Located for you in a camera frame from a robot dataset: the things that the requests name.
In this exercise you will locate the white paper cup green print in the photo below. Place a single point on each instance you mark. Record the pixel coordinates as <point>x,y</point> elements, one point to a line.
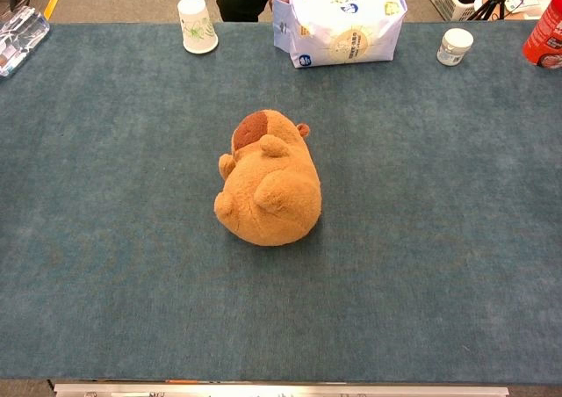
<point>197,28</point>

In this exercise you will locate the clear plastic package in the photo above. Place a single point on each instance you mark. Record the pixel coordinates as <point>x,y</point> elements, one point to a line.
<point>17,41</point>

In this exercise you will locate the silver metal table rail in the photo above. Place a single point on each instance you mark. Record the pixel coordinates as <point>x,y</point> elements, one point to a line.
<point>281,390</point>

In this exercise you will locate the white blue printed bag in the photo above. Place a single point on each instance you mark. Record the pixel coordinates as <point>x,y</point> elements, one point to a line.
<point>342,28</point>

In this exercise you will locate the blue-grey felt table mat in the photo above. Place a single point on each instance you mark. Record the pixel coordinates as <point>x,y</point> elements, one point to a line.
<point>131,239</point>

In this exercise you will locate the small white lidded jar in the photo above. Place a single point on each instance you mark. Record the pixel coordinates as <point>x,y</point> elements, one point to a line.
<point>454,48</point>

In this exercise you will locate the brown capybara plush toy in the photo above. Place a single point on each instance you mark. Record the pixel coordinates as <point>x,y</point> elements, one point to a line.
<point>274,186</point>

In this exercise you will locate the red cylindrical canister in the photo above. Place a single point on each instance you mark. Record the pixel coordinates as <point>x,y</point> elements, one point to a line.
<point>546,32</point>

